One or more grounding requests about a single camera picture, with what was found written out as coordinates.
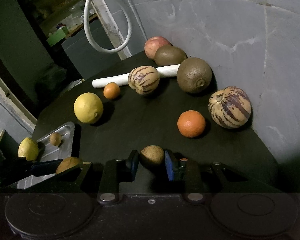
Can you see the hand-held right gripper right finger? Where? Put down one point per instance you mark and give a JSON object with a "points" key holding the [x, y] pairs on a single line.
{"points": [[169, 167]]}

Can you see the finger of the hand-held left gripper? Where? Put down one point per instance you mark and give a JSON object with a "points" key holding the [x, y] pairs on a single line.
{"points": [[43, 168]]}

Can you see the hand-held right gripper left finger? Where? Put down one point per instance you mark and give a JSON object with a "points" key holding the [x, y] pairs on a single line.
{"points": [[133, 167]]}

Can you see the yellow lemon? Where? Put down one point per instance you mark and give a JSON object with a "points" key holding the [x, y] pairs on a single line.
{"points": [[28, 149], [88, 108]]}

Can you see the grey cabinet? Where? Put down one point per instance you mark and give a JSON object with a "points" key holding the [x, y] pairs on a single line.
{"points": [[90, 50]]}

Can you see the small orange tangerine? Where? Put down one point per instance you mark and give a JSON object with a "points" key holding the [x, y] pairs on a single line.
{"points": [[111, 90]]}

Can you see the striped pepino melon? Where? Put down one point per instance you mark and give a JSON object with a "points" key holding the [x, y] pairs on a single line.
{"points": [[230, 107], [144, 80]]}

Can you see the small round brown fruit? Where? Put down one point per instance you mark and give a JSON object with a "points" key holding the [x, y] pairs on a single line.
{"points": [[68, 164], [152, 156], [55, 139]]}

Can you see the metal tray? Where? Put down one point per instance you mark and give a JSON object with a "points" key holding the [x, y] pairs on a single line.
{"points": [[65, 140]]}

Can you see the red apple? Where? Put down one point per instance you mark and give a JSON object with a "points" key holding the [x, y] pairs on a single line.
{"points": [[153, 46]]}

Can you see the large brown kiwi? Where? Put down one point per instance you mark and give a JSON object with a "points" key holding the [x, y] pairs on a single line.
{"points": [[194, 75]]}

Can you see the white leek stalk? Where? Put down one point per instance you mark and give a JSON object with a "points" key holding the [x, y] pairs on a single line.
{"points": [[110, 81]]}

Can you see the small brown kiwi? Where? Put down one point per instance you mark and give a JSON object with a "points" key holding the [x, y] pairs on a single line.
{"points": [[170, 55]]}

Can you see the large orange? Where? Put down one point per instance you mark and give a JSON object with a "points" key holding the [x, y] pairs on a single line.
{"points": [[191, 124]]}

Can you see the green box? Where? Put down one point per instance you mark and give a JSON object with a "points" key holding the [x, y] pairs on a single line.
{"points": [[57, 36]]}

